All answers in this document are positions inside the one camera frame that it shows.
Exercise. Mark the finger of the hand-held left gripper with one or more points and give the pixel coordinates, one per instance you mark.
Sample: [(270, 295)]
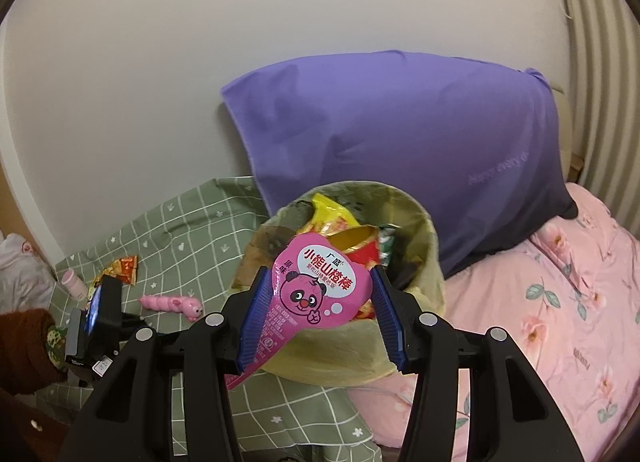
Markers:
[(107, 302)]

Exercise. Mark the orange red snack wrapper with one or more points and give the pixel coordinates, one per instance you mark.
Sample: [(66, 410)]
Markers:
[(122, 269)]

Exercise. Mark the purple pillow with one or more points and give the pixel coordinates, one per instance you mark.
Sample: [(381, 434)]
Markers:
[(400, 141)]

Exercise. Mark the beige ribbed curtain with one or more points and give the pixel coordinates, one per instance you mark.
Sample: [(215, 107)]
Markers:
[(600, 91)]

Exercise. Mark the green checked bed sheet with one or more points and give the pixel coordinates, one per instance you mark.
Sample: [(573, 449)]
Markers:
[(190, 242)]

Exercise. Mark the red paper cup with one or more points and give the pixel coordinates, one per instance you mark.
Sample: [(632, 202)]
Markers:
[(360, 247)]

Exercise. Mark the yellow snack packet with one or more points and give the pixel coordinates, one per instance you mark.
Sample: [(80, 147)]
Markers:
[(325, 214)]

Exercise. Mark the small pink bottle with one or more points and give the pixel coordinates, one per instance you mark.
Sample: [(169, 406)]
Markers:
[(75, 284)]

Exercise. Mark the pink caterpillar toy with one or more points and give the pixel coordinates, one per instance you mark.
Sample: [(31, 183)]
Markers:
[(170, 303)]

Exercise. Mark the pink heart-shaped snack wrapper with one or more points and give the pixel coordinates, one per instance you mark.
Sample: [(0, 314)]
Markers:
[(315, 282)]

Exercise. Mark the pink floral quilt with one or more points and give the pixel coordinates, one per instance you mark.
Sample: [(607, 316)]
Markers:
[(575, 317)]

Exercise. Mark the white plastic bag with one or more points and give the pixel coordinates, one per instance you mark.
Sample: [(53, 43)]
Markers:
[(20, 267)]

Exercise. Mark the green snack wrapper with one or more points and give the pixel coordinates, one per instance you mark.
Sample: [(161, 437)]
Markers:
[(387, 242)]

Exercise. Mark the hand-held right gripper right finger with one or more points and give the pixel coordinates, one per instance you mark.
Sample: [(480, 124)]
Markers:
[(387, 317)]

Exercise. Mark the bin with yellow-green bag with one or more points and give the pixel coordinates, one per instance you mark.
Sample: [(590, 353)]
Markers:
[(325, 352)]

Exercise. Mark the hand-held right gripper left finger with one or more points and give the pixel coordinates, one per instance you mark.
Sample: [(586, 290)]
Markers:
[(255, 314)]

